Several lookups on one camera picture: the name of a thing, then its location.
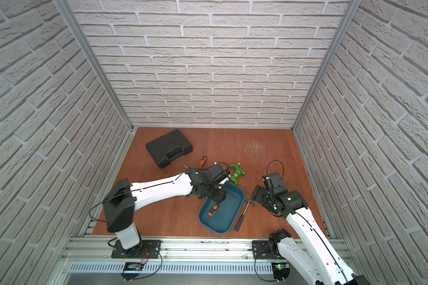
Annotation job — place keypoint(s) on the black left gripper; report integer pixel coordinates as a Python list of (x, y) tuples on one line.
[(217, 194)]

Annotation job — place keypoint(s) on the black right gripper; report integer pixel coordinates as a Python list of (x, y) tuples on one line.
[(258, 193)]

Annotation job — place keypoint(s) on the small orange screwdriver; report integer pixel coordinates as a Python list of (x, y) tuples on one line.
[(203, 161)]

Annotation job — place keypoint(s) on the orange black screwdriver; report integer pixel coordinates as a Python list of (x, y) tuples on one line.
[(213, 210)]

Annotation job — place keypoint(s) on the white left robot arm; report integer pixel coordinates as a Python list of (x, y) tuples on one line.
[(125, 198)]

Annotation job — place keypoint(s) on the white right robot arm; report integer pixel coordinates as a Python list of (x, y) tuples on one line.
[(320, 264)]

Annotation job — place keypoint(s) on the teal storage tray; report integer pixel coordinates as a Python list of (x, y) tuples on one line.
[(226, 213)]

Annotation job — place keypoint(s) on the green plastic clamp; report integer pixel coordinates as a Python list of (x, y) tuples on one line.
[(237, 172)]

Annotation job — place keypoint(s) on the black plastic tool case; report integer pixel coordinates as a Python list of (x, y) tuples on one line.
[(169, 147)]

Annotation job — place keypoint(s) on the right controller board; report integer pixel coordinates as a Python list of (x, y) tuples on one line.
[(281, 271)]

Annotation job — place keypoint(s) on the controller board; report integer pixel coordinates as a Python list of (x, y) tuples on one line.
[(132, 270), (281, 271)]

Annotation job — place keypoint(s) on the left controller board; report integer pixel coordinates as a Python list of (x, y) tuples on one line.
[(132, 270)]

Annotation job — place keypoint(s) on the black handled hammer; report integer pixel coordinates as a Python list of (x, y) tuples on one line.
[(241, 219)]

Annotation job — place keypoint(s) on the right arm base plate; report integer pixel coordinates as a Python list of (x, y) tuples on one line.
[(263, 251)]

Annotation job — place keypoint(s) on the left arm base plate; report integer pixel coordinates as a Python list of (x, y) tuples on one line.
[(146, 246)]

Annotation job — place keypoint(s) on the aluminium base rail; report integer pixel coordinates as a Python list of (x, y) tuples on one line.
[(182, 260)]

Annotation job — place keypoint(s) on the aluminium frame corner post right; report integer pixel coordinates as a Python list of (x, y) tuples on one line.
[(346, 20)]

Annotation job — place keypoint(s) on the aluminium frame corner post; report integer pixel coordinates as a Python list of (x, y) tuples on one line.
[(346, 20), (71, 21)]

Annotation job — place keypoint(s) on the aluminium frame corner post left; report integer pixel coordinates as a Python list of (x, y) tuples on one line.
[(71, 21)]

